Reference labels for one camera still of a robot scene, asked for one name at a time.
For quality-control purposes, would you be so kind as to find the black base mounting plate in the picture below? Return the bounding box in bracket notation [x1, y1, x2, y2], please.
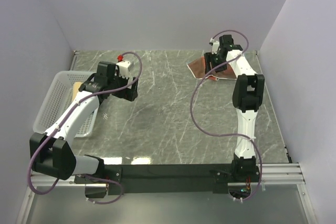
[73, 164, 262, 199]

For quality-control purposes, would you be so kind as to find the rolled beige towel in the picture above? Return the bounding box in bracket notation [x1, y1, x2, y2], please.
[72, 82, 82, 101]

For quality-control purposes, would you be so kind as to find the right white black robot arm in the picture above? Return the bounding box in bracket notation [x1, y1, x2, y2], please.
[204, 35, 265, 182]

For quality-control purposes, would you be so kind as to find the white plastic basket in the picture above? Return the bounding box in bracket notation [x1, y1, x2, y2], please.
[33, 70, 92, 133]

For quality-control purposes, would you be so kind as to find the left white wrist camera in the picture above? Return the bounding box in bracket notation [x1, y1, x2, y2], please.
[116, 55, 134, 79]

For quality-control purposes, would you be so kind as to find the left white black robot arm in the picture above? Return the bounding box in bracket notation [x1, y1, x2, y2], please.
[29, 60, 138, 183]

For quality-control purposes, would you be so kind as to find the aluminium rail frame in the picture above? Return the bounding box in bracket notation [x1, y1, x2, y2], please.
[15, 49, 316, 224]

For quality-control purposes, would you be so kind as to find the brown orange bear towel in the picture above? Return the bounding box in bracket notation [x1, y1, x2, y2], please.
[187, 56, 236, 81]

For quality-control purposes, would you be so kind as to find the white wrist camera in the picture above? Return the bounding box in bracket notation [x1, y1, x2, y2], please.
[209, 38, 220, 55]
[116, 55, 134, 79]

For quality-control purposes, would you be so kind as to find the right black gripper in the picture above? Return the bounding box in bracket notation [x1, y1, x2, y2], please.
[204, 51, 227, 74]

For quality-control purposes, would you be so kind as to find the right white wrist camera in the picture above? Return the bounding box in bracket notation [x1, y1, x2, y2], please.
[209, 38, 220, 55]

